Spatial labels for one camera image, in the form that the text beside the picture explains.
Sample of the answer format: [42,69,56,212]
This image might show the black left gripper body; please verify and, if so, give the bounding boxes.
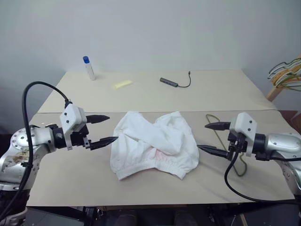
[70,124,93,150]

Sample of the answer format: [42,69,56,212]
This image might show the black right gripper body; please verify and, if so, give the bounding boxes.
[226,131,247,161]

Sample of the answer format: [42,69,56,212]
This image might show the white tube with blue cap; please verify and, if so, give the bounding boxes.
[82,55,97,81]

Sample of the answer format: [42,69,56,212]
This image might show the bundle of wire hangers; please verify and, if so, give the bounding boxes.
[268,56,301,92]

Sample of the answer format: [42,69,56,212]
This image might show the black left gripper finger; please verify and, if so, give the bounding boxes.
[90,136,119,151]
[86,114,111,125]

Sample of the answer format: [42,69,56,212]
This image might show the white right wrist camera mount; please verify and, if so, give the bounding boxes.
[229,112,259,158]

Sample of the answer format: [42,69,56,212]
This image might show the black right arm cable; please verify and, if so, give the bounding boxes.
[224,140,301,204]

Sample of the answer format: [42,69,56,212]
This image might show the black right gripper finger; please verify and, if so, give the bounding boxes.
[197,144,230,159]
[204,121,232,131]

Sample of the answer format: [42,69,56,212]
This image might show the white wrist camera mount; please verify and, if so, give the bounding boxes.
[59,105,87,151]
[229,112,259,158]

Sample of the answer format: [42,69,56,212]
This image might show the grey USB hub with cable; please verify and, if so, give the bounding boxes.
[159,70,192,89]

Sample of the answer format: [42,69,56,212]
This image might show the pale yellow block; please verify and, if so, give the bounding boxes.
[111,80,133,89]

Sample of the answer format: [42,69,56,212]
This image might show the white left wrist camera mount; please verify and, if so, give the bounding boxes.
[59,105,87,151]

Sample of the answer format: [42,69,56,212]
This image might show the green wire hanger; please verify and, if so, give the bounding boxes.
[205,113,248,178]

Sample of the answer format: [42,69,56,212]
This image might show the white shorts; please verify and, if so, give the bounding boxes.
[110,111,200,182]

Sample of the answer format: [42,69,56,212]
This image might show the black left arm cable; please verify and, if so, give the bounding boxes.
[0,81,74,218]

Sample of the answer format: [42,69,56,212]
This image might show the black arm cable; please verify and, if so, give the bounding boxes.
[0,81,74,218]
[224,140,301,204]

